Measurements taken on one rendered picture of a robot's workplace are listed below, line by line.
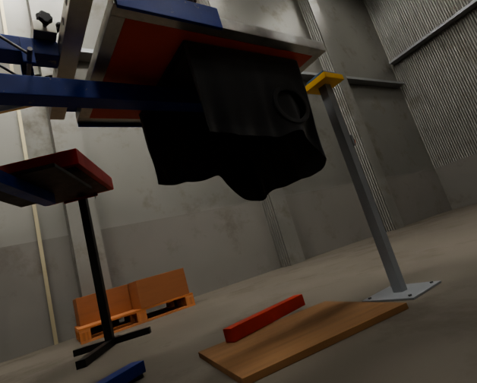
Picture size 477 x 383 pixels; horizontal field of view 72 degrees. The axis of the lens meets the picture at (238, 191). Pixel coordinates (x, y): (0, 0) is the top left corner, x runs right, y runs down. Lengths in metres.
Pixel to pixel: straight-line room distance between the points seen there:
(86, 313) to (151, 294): 0.64
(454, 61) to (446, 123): 1.45
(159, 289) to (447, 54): 8.63
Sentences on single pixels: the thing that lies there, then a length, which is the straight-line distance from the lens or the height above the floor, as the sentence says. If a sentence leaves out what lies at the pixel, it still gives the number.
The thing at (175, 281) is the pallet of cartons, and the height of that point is 0.27.
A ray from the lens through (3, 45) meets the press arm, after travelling 1.13.
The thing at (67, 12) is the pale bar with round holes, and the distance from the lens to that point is 1.01.
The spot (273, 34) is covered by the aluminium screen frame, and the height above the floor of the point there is 0.97.
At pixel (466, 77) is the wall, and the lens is 9.67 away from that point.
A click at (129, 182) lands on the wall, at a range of 4.55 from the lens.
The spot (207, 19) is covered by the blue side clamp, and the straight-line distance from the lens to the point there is 1.04.
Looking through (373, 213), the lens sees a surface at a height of 0.32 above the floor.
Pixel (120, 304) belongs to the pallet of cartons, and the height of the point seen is 0.21.
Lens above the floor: 0.30
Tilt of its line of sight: 11 degrees up
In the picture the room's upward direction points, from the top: 16 degrees counter-clockwise
